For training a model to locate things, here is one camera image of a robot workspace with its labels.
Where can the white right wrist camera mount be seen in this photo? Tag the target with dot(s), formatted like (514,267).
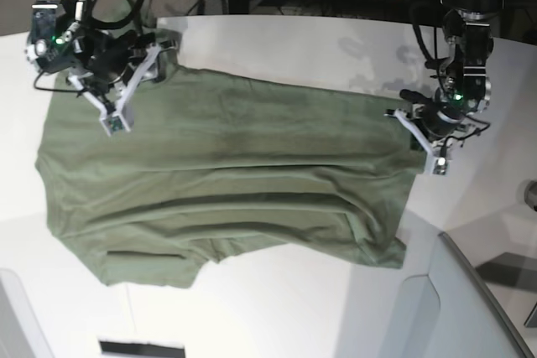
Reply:
(121,98)

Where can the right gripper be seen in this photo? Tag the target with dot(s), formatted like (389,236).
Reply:
(65,35)

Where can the green t-shirt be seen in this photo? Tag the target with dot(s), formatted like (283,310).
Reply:
(219,165)

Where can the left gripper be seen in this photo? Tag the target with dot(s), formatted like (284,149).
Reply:
(463,84)

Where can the white label with black bar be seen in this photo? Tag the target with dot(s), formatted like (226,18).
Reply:
(139,349)

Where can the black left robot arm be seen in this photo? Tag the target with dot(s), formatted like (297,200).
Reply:
(471,9)

